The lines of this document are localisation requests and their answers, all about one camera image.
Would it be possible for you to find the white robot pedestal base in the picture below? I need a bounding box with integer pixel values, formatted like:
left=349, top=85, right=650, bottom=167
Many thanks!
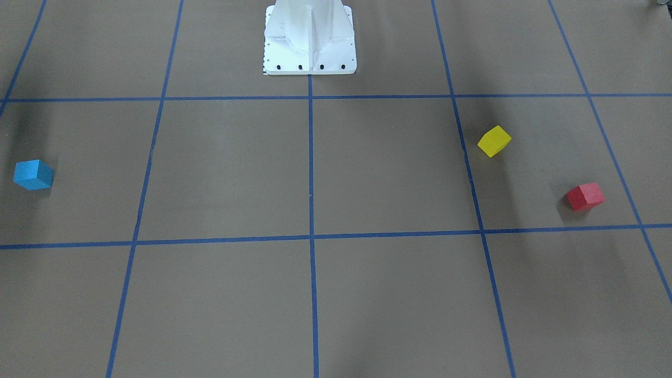
left=262, top=1, right=358, bottom=75

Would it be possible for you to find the red wooden block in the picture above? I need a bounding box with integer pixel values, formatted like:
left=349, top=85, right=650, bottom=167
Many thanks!
left=565, top=182, right=606, bottom=212

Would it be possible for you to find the blue wooden block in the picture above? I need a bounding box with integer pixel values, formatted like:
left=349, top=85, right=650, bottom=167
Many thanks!
left=14, top=160, right=54, bottom=191

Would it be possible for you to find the yellow wooden block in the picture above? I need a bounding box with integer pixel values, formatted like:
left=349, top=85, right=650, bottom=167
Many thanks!
left=477, top=125, right=513, bottom=158

